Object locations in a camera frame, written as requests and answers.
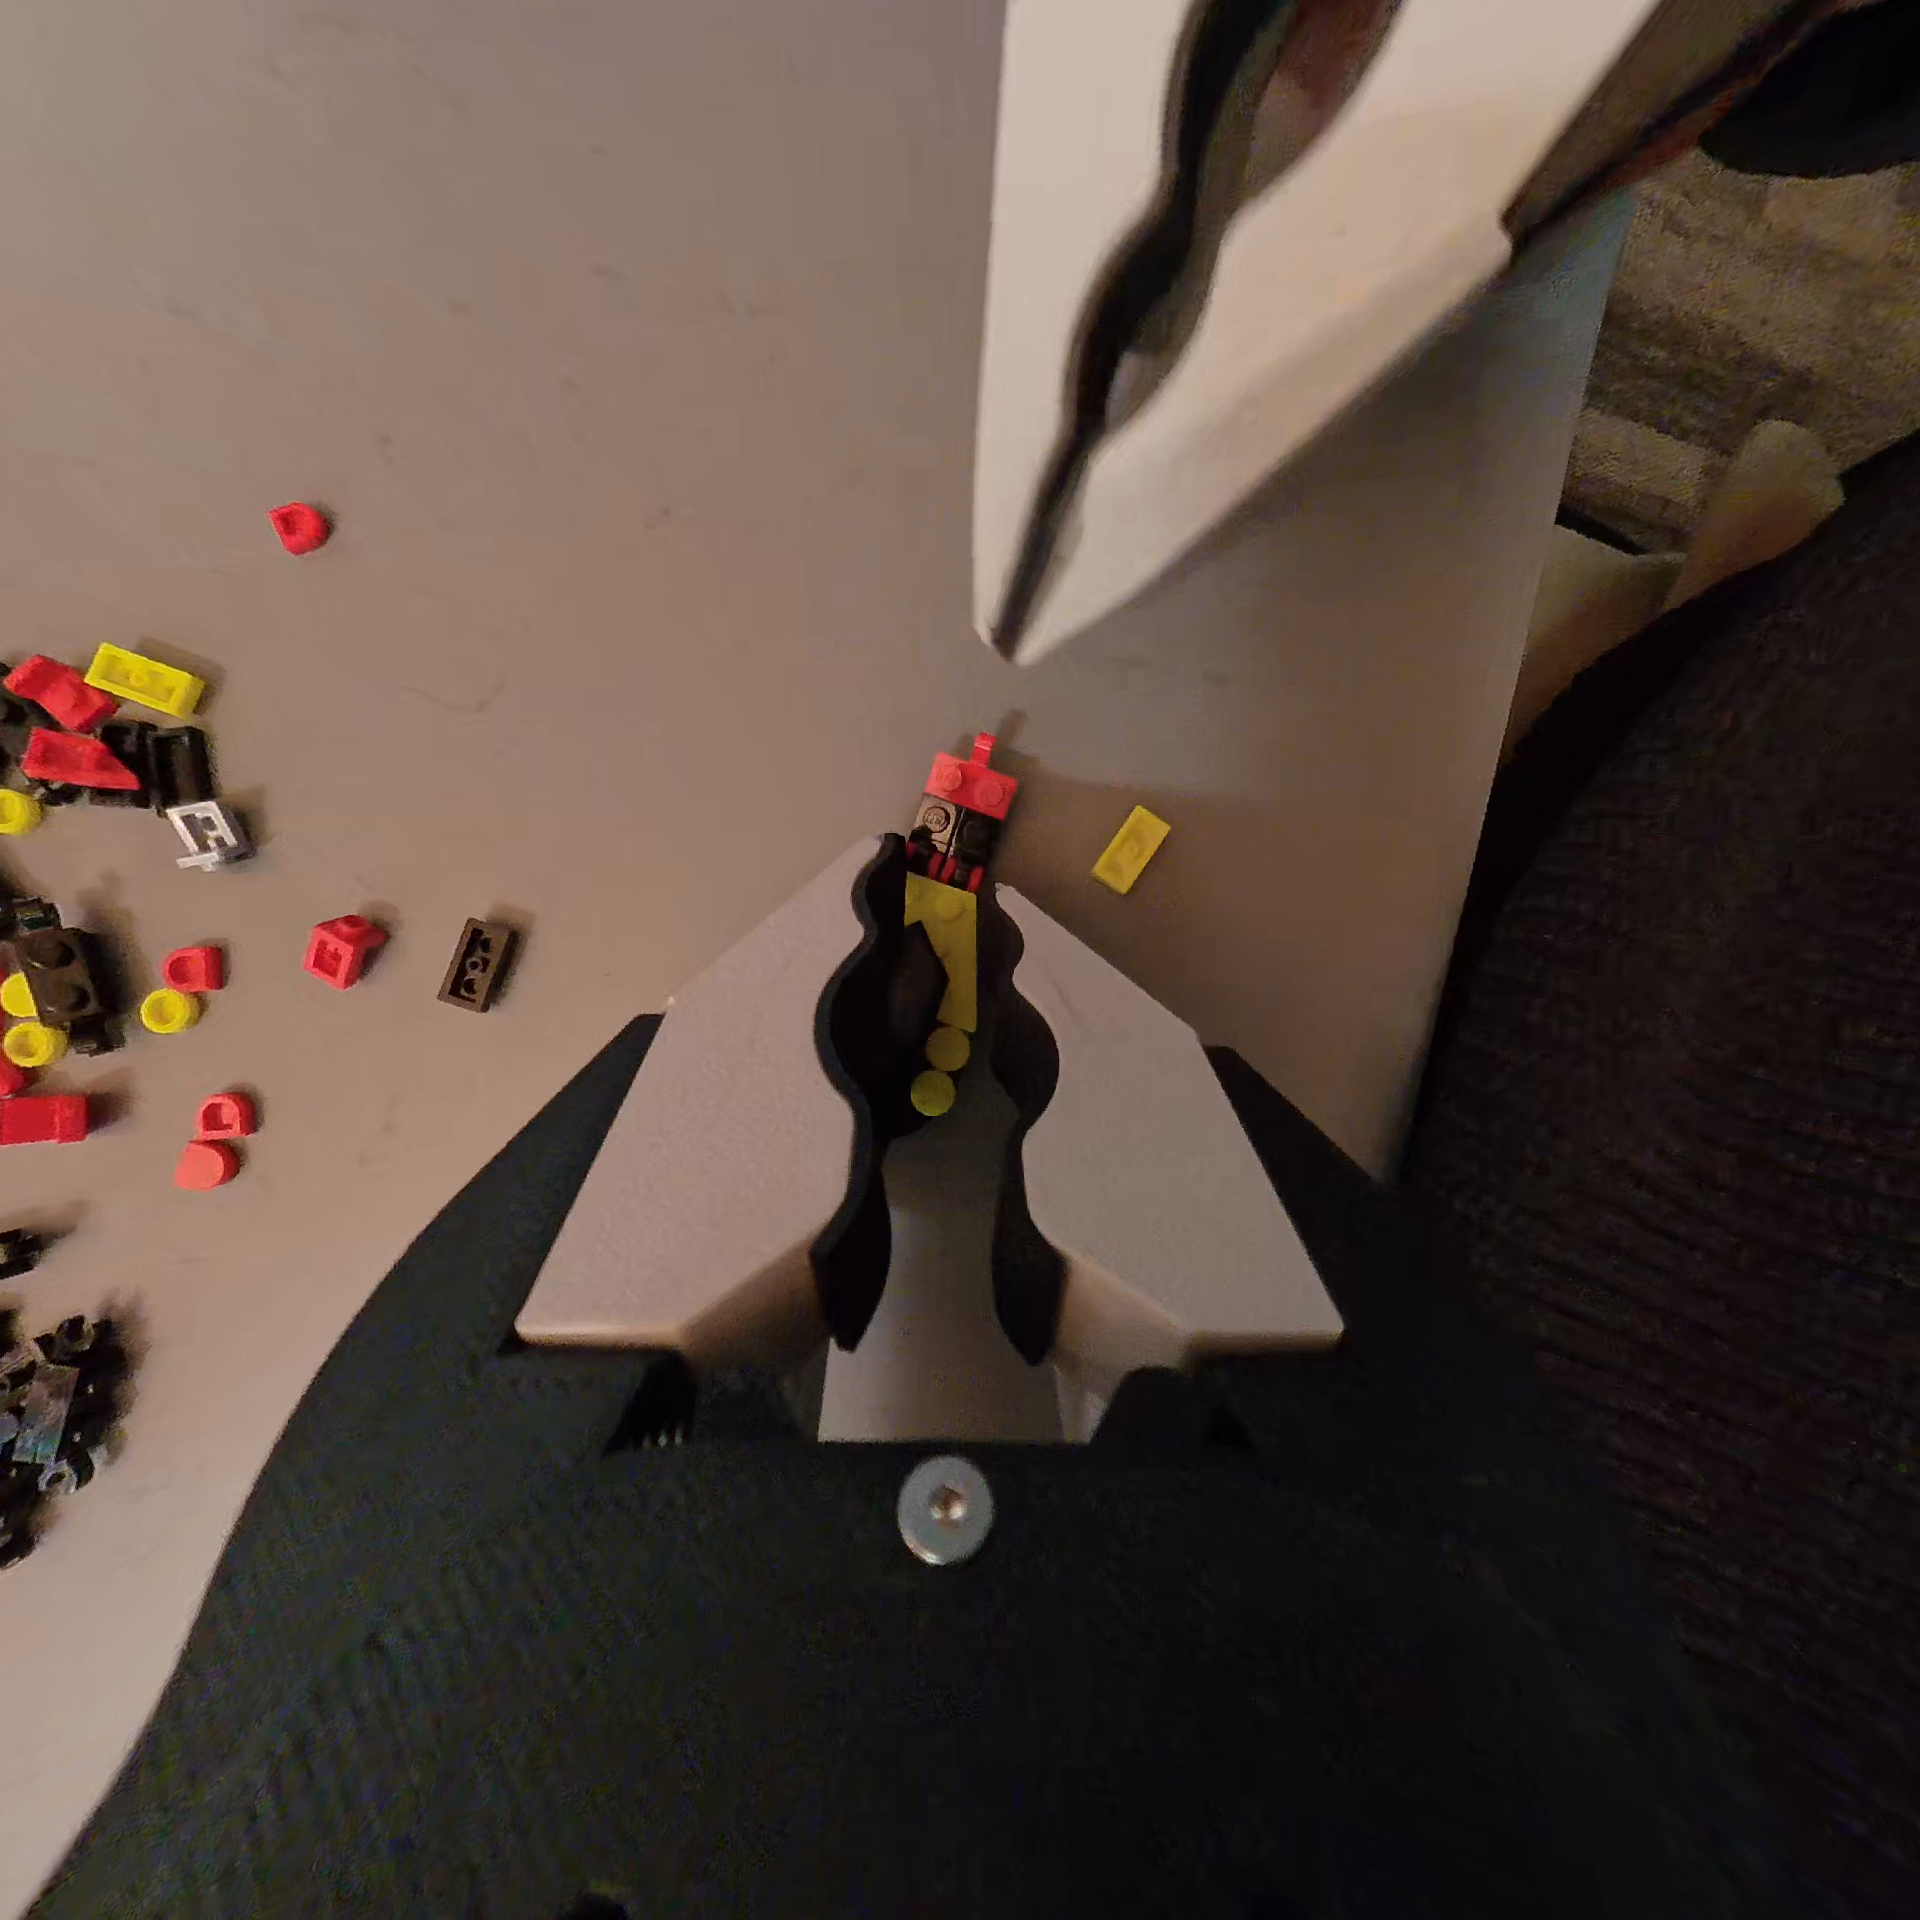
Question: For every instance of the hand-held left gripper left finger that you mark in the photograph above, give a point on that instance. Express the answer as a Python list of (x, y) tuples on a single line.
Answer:
[(706, 1172)]

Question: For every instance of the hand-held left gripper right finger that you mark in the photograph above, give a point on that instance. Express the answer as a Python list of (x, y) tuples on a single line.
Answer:
[(1186, 1184)]

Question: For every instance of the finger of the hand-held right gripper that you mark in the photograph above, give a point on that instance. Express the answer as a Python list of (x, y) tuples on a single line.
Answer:
[(1350, 270), (1066, 225)]

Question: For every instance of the black yellow red lego model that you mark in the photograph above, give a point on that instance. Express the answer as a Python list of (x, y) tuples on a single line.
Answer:
[(942, 932)]

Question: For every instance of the yellow two-stud lego plate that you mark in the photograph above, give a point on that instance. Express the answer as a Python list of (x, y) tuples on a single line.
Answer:
[(1130, 849)]

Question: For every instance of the red lego brick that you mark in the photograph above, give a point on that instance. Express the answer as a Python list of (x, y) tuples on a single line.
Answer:
[(345, 949)]

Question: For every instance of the pile of loose lego pieces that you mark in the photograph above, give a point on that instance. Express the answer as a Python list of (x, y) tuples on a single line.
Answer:
[(91, 751)]

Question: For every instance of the small red rounded lego piece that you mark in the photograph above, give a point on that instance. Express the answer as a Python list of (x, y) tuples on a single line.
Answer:
[(301, 526)]

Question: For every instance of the person's black sweater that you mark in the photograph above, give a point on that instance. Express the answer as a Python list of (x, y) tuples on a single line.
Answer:
[(1724, 1049)]

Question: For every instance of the small grey lego bracket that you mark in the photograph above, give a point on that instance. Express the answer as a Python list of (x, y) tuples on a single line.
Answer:
[(211, 833)]

